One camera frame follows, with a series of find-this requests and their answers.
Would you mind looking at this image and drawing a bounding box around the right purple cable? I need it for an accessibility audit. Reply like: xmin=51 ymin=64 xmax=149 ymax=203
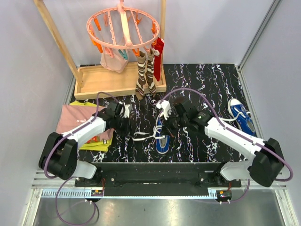
xmin=159 ymin=88 xmax=294 ymax=204

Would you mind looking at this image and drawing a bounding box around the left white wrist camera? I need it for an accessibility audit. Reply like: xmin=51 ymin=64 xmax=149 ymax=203
xmin=119 ymin=102 xmax=132 ymax=118

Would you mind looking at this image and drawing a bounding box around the pink round clip hanger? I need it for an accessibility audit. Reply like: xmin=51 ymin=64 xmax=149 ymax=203
xmin=86 ymin=0 xmax=161 ymax=60

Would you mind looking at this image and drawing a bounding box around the blue sneaker with white laces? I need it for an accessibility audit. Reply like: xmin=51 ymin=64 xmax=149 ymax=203
xmin=132 ymin=112 xmax=170 ymax=154

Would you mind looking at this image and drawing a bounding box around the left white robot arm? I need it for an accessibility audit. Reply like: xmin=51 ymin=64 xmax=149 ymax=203
xmin=39 ymin=102 xmax=132 ymax=186

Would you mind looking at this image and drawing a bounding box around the aluminium slotted rail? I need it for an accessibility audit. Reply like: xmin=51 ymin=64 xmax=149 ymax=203
xmin=41 ymin=186 xmax=217 ymax=199

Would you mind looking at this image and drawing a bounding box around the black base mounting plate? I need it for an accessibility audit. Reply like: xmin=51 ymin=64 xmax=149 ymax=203
xmin=75 ymin=162 xmax=241 ymax=189

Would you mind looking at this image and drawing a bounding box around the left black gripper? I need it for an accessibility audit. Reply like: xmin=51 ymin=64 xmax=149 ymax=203
xmin=114 ymin=115 xmax=135 ymax=138

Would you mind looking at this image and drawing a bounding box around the left brown striped sock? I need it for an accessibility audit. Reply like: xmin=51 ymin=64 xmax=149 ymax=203
xmin=135 ymin=51 xmax=146 ymax=100

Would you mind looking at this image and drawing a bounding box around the red hanging sock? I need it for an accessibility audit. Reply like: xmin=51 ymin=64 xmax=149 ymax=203
xmin=153 ymin=37 xmax=164 ymax=81

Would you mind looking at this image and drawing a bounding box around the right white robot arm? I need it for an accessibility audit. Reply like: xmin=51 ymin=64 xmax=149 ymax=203
xmin=156 ymin=98 xmax=285 ymax=187

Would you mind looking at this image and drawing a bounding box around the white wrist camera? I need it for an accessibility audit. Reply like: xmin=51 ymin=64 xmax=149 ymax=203
xmin=119 ymin=102 xmax=132 ymax=118
xmin=156 ymin=100 xmax=172 ymax=120

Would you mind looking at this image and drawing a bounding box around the purple cable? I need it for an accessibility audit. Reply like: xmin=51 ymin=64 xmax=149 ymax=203
xmin=44 ymin=91 xmax=118 ymax=224
xmin=159 ymin=88 xmax=294 ymax=204

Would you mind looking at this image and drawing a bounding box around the pink mesh laundry bag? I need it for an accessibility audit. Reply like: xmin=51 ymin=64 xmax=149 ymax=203
xmin=100 ymin=47 xmax=128 ymax=73

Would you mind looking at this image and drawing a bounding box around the brown striped sock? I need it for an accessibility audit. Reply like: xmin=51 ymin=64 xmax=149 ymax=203
xmin=145 ymin=49 xmax=156 ymax=96
xmin=135 ymin=51 xmax=146 ymax=100

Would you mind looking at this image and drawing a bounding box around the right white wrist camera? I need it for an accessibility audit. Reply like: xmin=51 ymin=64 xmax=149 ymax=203
xmin=156 ymin=100 xmax=172 ymax=120

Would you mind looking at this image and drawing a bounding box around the yellow folded t-shirt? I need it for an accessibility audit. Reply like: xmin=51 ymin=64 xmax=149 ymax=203
xmin=70 ymin=101 xmax=114 ymax=152

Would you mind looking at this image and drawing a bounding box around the pink folded t-shirt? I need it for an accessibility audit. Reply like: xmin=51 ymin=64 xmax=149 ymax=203
xmin=56 ymin=101 xmax=114 ymax=144

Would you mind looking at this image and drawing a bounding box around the right brown striped sock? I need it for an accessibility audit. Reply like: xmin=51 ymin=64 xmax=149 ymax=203
xmin=145 ymin=49 xmax=156 ymax=96

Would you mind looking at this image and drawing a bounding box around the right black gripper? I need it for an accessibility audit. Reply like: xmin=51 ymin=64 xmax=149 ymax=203
xmin=160 ymin=111 xmax=188 ymax=138

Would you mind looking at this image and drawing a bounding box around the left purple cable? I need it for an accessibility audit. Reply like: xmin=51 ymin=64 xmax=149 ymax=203
xmin=44 ymin=91 xmax=118 ymax=224

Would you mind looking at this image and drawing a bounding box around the wooden drying rack stand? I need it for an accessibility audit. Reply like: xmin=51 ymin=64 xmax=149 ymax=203
xmin=34 ymin=0 xmax=166 ymax=100

